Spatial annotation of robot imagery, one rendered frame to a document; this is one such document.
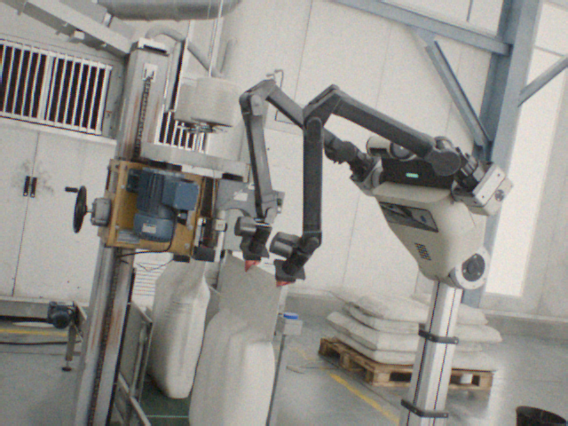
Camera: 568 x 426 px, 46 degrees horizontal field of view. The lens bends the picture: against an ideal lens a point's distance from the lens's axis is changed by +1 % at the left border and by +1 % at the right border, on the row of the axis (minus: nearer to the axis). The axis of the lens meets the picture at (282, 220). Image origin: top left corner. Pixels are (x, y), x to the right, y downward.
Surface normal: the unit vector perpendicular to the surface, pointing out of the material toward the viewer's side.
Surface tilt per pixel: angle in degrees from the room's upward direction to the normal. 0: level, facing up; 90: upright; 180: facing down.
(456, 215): 90
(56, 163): 90
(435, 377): 90
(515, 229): 90
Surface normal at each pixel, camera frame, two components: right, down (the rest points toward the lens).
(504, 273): 0.41, 0.12
